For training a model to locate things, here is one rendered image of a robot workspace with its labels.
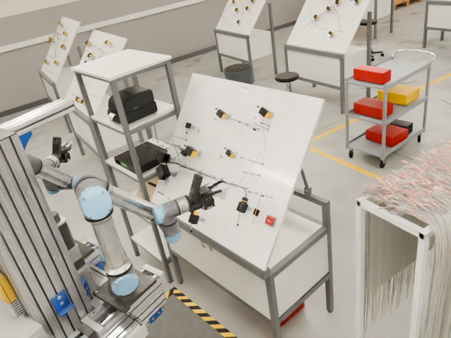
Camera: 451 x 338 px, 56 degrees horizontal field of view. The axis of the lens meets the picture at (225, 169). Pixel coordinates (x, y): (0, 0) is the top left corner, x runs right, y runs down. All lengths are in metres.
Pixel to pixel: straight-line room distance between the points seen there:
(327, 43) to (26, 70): 5.88
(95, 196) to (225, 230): 1.21
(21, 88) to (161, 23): 3.30
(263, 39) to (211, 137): 5.39
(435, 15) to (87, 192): 8.08
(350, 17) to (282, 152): 4.13
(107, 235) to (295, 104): 1.33
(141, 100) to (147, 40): 6.97
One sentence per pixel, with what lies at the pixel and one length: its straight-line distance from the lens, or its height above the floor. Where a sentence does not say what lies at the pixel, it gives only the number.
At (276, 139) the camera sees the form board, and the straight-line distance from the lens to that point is 2.54.
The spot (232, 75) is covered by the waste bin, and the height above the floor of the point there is 0.57.
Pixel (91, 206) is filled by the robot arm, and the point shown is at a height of 1.76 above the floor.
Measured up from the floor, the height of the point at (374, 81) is 0.98.
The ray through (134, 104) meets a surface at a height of 1.59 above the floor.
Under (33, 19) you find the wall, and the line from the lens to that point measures 9.40.
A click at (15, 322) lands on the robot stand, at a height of 1.23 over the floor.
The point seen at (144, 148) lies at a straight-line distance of 3.54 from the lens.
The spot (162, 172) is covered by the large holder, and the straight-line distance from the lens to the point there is 3.00.
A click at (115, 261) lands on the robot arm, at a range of 1.87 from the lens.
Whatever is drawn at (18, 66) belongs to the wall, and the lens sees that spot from 9.44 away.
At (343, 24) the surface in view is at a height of 1.18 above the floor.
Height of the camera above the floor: 2.59
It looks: 29 degrees down
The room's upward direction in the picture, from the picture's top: 10 degrees counter-clockwise
